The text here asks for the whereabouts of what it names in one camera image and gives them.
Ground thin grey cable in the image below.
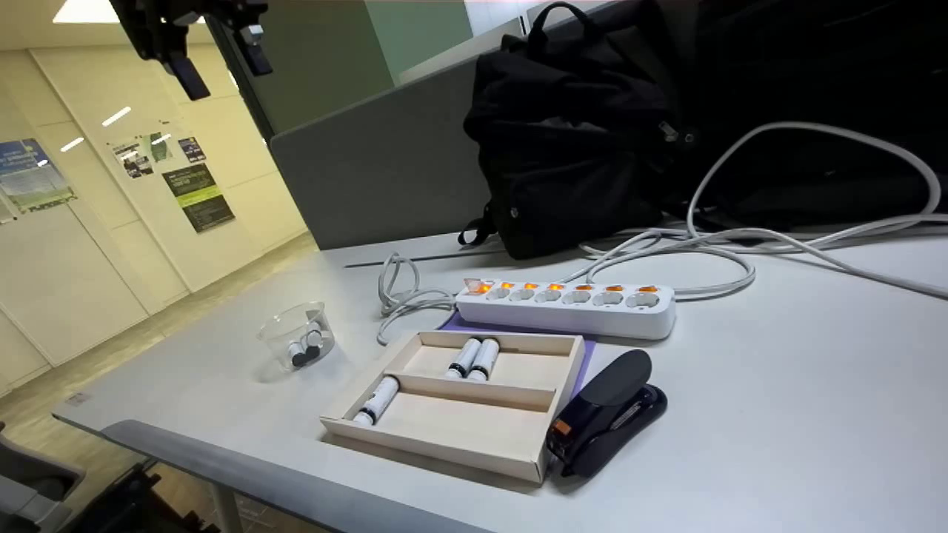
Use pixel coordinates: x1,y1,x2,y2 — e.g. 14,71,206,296
342,245,507,272

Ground large black fabric bag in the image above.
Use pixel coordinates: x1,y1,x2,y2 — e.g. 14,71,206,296
677,0,948,231

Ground grey and black chair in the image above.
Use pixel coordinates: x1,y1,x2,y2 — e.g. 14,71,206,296
0,424,217,533

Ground ceiling light panel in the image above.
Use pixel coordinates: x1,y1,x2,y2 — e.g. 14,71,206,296
51,0,123,26

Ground white power strip orange switches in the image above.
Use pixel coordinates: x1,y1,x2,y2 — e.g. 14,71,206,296
454,276,677,343

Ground blue wall poster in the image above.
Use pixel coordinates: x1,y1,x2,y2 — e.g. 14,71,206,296
0,136,76,217

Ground black wall poster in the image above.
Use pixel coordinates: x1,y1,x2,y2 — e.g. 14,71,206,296
181,193,237,238

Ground green and black poster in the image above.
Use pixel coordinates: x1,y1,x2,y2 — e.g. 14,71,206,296
159,162,223,210

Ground black backpack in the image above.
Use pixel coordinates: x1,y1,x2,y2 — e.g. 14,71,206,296
457,0,697,263

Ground wooden two-compartment tray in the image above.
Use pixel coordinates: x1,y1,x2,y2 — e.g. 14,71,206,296
319,327,587,487

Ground black stapler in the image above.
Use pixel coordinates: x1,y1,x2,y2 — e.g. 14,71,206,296
544,346,670,484

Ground white battery left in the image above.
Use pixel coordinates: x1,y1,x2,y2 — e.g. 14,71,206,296
348,374,403,429

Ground grey partition panel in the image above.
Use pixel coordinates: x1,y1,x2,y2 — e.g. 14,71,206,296
268,16,529,253

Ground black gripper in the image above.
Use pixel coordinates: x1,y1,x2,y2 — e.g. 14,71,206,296
107,0,276,105

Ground thick white power cable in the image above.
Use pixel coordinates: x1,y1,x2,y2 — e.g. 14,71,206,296
575,118,944,306

